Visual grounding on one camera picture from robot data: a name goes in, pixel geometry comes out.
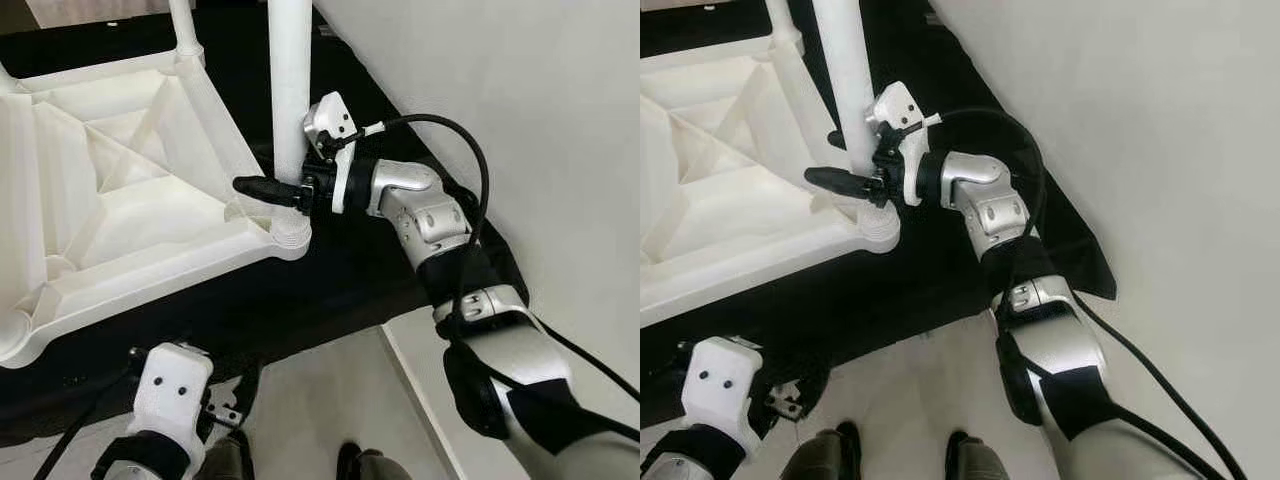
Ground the grey robot left leg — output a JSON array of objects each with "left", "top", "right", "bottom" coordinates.
[
  {"left": 780, "top": 421, "right": 864, "bottom": 480},
  {"left": 200, "top": 430, "right": 257, "bottom": 480}
]

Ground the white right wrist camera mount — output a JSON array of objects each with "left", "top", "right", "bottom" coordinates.
[
  {"left": 866, "top": 81, "right": 933, "bottom": 209},
  {"left": 302, "top": 91, "right": 362, "bottom": 217}
]

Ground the black tablecloth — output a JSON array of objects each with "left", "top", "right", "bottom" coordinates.
[
  {"left": 640, "top": 0, "right": 1119, "bottom": 426},
  {"left": 0, "top": 0, "right": 531, "bottom": 446}
]

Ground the white plastic children table top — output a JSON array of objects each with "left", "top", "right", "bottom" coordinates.
[
  {"left": 640, "top": 38, "right": 901, "bottom": 326},
  {"left": 0, "top": 45, "right": 313, "bottom": 369}
]

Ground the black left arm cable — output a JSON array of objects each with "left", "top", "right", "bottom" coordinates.
[
  {"left": 640, "top": 343, "right": 698, "bottom": 403},
  {"left": 35, "top": 348, "right": 143, "bottom": 480}
]

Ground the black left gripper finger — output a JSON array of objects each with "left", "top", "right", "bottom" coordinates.
[
  {"left": 792, "top": 358, "right": 833, "bottom": 417},
  {"left": 232, "top": 363, "right": 265, "bottom": 421}
]

